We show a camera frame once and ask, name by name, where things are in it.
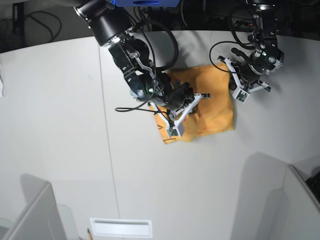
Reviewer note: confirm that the grey partition panel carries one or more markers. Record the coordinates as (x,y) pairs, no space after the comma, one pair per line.
(301,220)
(39,220)

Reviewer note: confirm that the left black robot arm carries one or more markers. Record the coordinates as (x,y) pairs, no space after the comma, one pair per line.
(266,57)

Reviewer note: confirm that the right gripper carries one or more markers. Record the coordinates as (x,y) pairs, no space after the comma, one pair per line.
(176,96)

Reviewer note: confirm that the right grey partition panel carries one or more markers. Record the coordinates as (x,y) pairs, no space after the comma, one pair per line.
(301,220)

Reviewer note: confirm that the white table slot plate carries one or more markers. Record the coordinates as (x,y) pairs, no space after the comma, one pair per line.
(122,228)

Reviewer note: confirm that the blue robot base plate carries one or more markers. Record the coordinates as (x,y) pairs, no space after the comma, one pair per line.
(145,3)

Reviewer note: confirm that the pencil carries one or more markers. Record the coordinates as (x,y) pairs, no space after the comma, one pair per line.
(89,234)

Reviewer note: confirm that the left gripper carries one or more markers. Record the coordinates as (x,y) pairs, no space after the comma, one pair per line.
(247,75)

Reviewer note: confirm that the orange yellow T-shirt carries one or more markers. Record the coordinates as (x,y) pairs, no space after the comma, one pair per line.
(213,115)

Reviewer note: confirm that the left grey partition panel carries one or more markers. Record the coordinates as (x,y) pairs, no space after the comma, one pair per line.
(39,220)

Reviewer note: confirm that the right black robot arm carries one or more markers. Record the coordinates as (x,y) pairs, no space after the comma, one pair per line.
(112,27)

